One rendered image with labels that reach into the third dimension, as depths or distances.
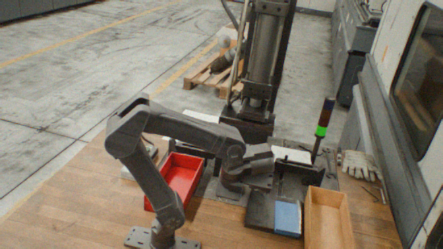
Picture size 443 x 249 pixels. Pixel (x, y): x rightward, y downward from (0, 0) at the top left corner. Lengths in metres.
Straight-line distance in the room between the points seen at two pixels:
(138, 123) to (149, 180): 0.16
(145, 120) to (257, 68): 0.46
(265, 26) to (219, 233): 0.61
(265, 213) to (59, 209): 0.61
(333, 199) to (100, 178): 0.77
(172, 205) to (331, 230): 0.52
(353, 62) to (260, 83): 3.19
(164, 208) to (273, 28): 0.57
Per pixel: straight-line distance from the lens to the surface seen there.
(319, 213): 1.21
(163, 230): 0.92
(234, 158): 0.81
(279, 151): 1.38
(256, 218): 1.10
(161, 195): 0.86
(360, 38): 4.16
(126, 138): 0.74
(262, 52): 1.05
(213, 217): 1.11
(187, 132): 0.77
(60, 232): 1.08
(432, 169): 1.39
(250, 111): 1.10
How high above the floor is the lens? 1.66
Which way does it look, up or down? 29 degrees down
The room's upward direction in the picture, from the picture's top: 8 degrees clockwise
